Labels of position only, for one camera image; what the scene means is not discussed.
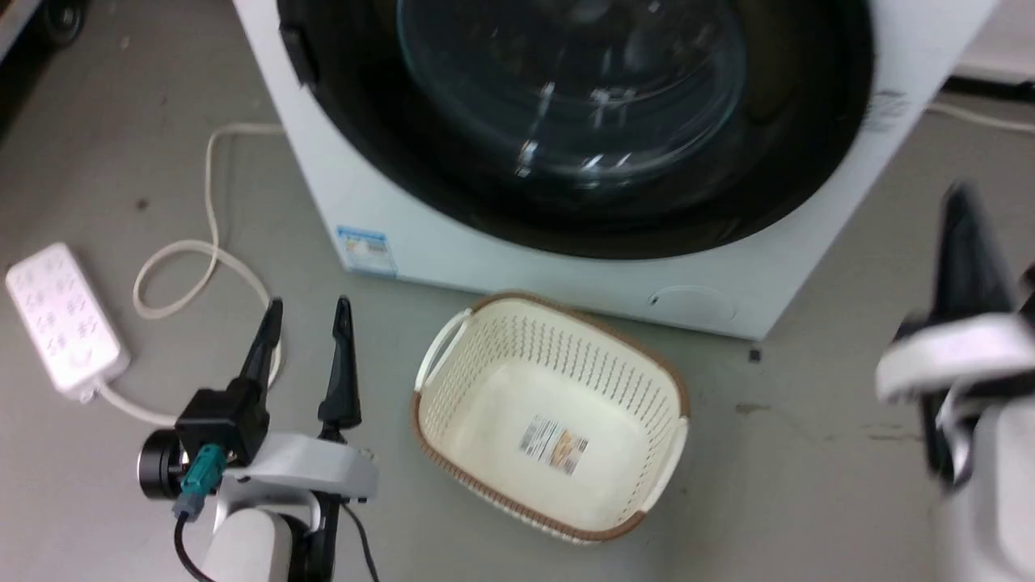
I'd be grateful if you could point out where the white front-load washing machine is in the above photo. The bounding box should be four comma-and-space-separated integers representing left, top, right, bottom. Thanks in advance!
232, 0, 1000, 341

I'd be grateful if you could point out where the round black glass washer door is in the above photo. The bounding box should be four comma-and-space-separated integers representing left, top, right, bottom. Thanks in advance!
275, 0, 877, 262

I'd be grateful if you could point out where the left gripper white grey body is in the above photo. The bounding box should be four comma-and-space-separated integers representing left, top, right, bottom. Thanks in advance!
212, 432, 379, 508

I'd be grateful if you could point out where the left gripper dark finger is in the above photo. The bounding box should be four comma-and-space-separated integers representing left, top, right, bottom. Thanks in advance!
238, 297, 285, 399
317, 296, 363, 443

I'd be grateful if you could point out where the white cable behind washer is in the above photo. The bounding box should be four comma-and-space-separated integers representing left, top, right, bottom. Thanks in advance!
927, 102, 1035, 135

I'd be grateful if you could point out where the black caster wheel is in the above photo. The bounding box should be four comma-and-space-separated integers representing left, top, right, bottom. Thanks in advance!
40, 0, 88, 45

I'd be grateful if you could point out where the right gripper white grey body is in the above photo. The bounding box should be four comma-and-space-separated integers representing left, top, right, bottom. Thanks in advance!
876, 314, 1035, 405

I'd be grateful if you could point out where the white power strip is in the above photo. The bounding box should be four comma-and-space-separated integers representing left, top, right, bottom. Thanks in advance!
5, 242, 131, 403

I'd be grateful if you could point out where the printed basket label sticker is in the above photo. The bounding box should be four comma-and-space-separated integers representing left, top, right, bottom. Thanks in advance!
518, 415, 589, 476

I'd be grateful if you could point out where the teal camera cable connector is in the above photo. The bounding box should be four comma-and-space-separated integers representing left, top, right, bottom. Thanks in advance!
171, 444, 228, 521

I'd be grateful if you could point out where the cream plastic laundry basket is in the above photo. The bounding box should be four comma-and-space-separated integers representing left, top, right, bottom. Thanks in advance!
410, 292, 691, 544

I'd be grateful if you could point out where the blue energy label sticker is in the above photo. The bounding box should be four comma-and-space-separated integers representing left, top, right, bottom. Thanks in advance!
336, 226, 399, 279

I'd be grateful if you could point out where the white power strip cord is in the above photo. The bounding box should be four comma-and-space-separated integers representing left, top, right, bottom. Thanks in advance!
95, 122, 285, 428

